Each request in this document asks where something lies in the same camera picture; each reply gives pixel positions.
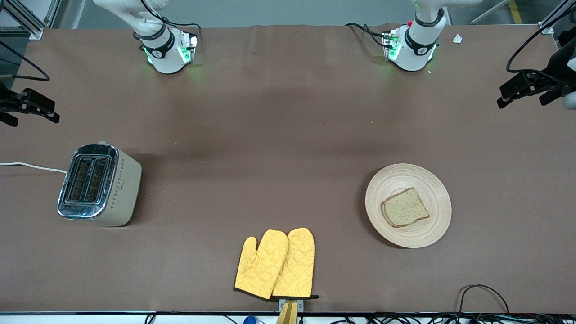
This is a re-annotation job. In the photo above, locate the round light wooden plate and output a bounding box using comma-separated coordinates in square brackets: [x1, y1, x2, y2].
[364, 163, 452, 249]

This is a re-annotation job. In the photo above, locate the speckled bread slice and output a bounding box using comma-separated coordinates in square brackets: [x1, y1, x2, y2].
[381, 187, 430, 228]

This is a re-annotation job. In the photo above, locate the beige chrome two-slot toaster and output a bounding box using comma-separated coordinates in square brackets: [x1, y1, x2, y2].
[57, 142, 143, 227]

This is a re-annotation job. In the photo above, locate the brown table cover sheet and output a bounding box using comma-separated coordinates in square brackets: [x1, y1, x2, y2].
[0, 22, 576, 315]

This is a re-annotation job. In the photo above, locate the yellow quilted oven mitt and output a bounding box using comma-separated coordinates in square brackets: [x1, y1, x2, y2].
[271, 227, 320, 301]
[234, 229, 289, 301]

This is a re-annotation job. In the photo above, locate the wooden stick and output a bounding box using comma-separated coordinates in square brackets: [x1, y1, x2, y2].
[275, 301, 298, 324]

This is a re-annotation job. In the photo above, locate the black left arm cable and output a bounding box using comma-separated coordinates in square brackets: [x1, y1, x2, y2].
[506, 4, 576, 79]

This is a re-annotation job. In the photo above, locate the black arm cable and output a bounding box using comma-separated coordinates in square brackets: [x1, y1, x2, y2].
[506, 4, 576, 79]
[0, 40, 51, 82]

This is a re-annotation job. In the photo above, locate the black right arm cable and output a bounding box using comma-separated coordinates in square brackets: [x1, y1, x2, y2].
[0, 40, 51, 82]

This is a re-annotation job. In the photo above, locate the white toaster power cord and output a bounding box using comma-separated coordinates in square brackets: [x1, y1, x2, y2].
[0, 162, 68, 174]

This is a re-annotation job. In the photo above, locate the aluminium frame profile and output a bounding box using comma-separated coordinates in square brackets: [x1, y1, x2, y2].
[538, 0, 576, 36]
[0, 0, 61, 40]

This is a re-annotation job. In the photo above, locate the black right base cable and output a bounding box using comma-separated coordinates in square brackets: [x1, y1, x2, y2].
[139, 0, 202, 43]

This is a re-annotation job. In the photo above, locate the black base cable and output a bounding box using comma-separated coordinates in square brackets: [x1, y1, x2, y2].
[346, 22, 390, 48]
[139, 0, 202, 43]

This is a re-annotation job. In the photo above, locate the black left base cable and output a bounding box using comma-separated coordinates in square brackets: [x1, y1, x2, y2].
[346, 22, 390, 48]

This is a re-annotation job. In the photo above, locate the looped black cable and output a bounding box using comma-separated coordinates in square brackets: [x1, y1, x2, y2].
[458, 284, 510, 315]

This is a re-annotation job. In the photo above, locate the small metal bracket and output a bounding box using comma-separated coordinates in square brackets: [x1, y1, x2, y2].
[279, 298, 305, 313]

